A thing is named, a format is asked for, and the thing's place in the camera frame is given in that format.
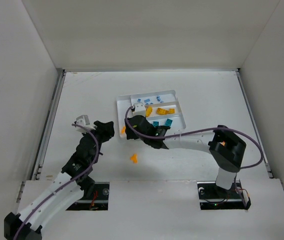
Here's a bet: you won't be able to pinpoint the teal long duplo brick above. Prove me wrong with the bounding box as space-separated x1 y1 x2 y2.
152 121 159 127

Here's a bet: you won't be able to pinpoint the yellow long duplo brick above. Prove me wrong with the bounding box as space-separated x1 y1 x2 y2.
156 107 169 115

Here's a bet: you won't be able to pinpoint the yellow small duplo brick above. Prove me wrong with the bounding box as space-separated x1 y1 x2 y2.
168 108 176 114

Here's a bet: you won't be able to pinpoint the orange half-round lego piece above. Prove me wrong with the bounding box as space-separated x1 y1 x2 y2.
121 126 126 135

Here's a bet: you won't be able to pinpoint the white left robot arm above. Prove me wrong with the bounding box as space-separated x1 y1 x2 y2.
4 116 115 240

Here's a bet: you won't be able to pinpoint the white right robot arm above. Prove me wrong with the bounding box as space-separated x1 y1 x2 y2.
124 115 247 190

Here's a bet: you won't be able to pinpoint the white divided plastic tray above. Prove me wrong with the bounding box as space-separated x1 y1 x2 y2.
116 90 186 139

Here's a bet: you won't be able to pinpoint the orange small lego plates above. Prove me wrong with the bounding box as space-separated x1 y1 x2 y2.
130 153 138 164

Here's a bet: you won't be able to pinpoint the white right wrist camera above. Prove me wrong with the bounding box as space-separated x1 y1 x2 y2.
132 102 147 117

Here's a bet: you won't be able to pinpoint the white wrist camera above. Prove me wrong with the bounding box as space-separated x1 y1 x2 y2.
73 114 90 128
132 102 147 117

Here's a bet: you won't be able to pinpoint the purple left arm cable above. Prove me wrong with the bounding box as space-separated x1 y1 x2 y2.
13 123 100 240

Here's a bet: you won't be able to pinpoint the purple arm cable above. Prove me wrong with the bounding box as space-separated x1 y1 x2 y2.
13 123 100 240
124 106 264 208

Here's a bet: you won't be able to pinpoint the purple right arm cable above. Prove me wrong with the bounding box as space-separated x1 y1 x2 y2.
124 106 264 208

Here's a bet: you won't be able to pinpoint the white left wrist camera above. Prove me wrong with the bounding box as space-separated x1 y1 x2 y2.
73 114 90 128

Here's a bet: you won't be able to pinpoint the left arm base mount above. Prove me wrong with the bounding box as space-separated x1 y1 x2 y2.
66 180 110 211

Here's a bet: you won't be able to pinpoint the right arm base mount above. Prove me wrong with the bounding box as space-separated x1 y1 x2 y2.
197 180 252 210

